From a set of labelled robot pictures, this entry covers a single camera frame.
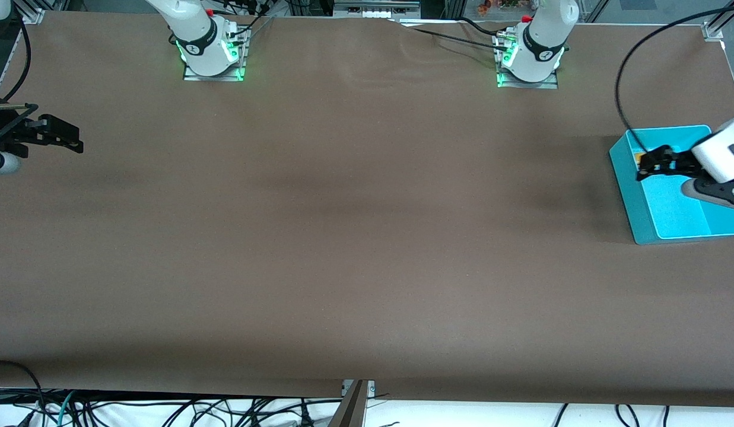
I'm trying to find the teal plastic bin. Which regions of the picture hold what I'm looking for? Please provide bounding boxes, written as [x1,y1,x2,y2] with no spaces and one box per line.
[609,125,734,245]

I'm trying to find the orange background items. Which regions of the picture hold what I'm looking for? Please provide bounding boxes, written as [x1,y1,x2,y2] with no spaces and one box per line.
[476,0,522,15]

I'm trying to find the grey support beam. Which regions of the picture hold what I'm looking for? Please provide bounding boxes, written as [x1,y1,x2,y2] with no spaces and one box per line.
[328,380,368,427]

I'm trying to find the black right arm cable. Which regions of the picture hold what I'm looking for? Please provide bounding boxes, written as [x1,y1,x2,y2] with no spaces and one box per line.
[2,18,32,103]

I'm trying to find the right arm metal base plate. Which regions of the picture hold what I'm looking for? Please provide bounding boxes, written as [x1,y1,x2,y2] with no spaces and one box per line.
[183,27,249,82]

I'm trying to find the black looped floor cable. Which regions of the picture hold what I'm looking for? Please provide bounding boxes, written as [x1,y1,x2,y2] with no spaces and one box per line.
[0,360,47,427]

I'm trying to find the black base connector cables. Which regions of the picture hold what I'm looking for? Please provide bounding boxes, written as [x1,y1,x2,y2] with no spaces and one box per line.
[221,0,275,39]

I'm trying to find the long black table cable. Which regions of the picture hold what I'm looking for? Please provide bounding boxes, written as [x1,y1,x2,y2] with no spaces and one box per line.
[390,19,513,54]

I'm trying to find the teal floor cable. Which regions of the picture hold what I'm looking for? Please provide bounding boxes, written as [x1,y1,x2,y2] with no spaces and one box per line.
[57,390,77,427]

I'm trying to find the aluminium frame rail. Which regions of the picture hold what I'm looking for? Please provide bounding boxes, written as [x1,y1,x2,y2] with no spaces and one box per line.
[333,0,422,18]

